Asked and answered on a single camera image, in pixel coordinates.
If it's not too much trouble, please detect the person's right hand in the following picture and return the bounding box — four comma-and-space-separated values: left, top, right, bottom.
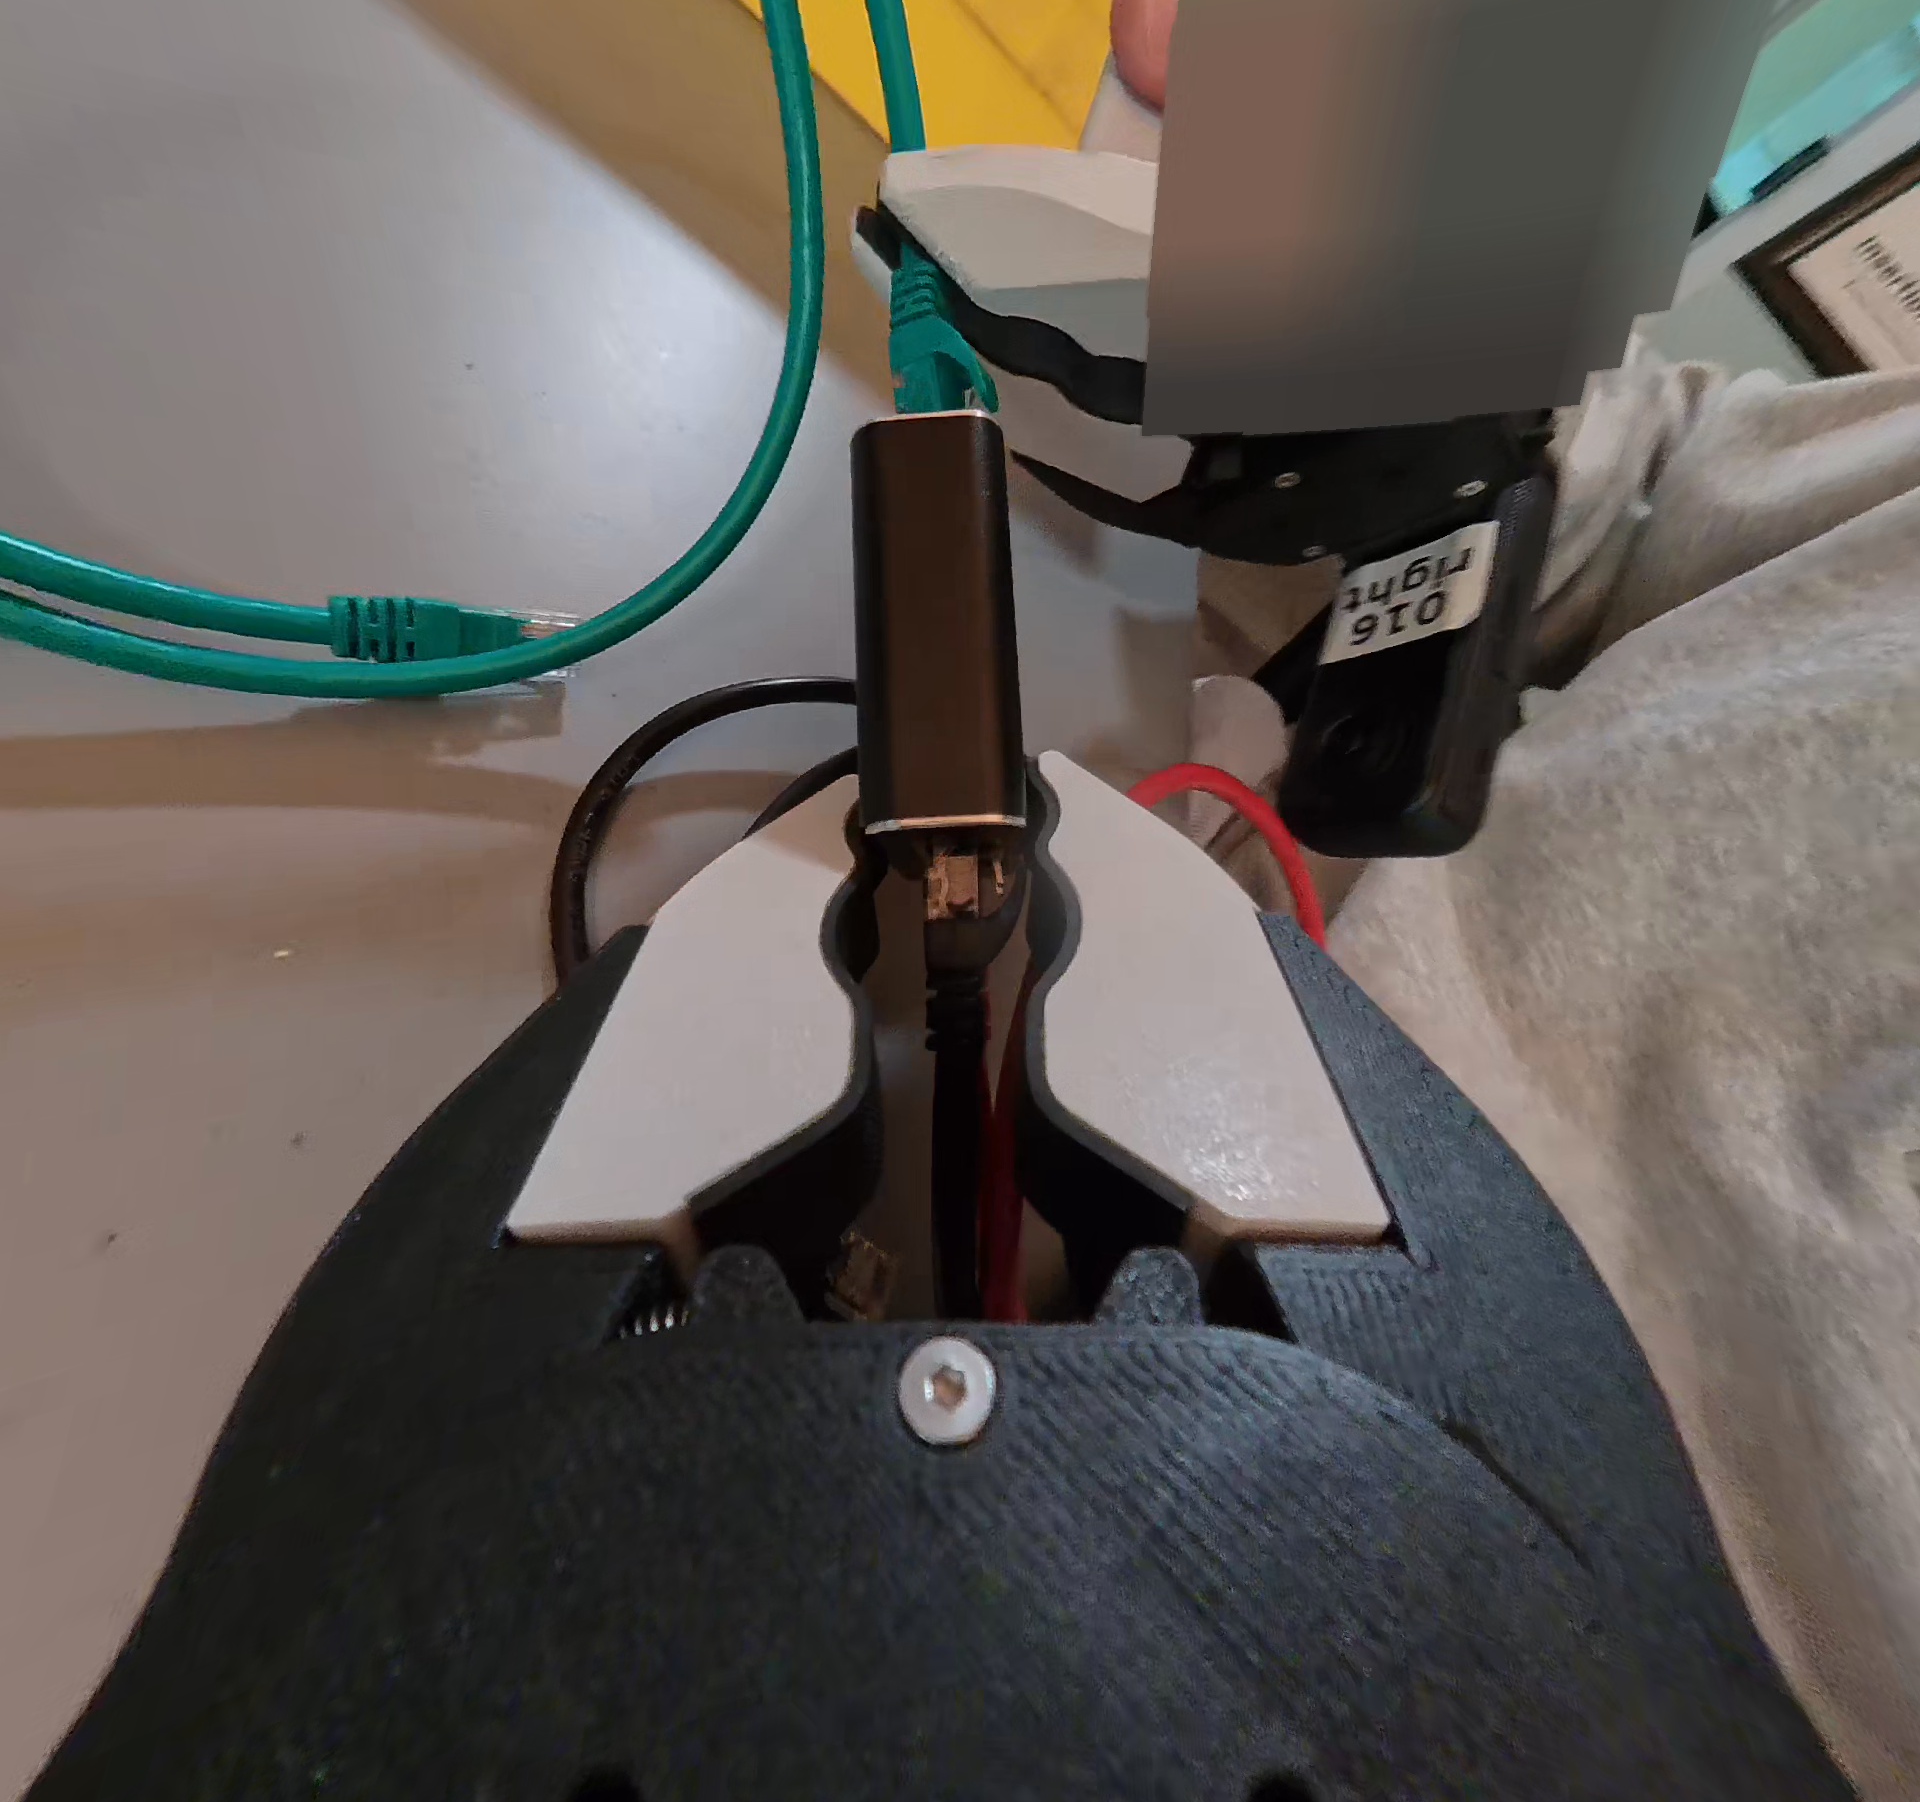
1110, 0, 1187, 111

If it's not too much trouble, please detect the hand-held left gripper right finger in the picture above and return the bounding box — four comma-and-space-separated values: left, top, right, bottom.
1024, 746, 1393, 1245

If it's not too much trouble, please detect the black network adapter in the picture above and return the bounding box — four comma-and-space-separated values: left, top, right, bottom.
849, 413, 1041, 848

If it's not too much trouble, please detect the person's right forearm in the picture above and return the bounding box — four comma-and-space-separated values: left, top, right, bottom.
1547, 346, 1920, 724

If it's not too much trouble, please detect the black ethernet cable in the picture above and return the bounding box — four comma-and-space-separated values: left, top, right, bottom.
546, 673, 1041, 1326

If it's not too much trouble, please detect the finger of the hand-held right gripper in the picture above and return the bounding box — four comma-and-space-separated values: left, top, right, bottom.
876, 145, 1159, 318
853, 202, 1152, 423

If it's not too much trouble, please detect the red ethernet cable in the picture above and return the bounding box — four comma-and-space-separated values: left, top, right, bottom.
976, 760, 1333, 1326

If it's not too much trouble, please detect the grey desk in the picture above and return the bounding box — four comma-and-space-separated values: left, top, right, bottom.
0, 0, 1218, 1789

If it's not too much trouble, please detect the person's grey sweatshirt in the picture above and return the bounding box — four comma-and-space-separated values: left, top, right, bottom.
1185, 482, 1920, 1802

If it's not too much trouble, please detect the framed marker sign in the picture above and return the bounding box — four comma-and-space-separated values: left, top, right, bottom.
1730, 151, 1920, 383

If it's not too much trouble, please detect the green ethernet cable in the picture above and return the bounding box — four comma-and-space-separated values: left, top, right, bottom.
0, 0, 1001, 704

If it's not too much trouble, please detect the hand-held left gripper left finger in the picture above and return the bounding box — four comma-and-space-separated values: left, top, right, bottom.
503, 814, 888, 1245

